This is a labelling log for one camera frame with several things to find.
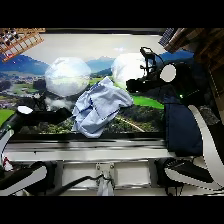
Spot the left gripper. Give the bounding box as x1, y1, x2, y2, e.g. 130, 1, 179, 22
48, 106, 74, 127

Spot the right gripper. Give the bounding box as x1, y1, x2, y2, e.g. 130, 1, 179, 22
125, 74, 162, 95

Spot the light blue shirt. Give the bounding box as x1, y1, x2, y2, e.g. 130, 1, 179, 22
70, 75, 135, 139

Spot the navy blue garment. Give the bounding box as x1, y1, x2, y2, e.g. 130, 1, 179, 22
162, 99, 205, 158

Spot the wooden rack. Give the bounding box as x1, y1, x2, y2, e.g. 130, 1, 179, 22
0, 28, 46, 64

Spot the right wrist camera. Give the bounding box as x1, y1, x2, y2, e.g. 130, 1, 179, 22
139, 46, 158, 80

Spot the silver frame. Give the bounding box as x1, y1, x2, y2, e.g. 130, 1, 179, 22
0, 133, 224, 197

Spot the black cable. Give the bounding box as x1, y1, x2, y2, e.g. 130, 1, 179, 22
49, 174, 115, 197

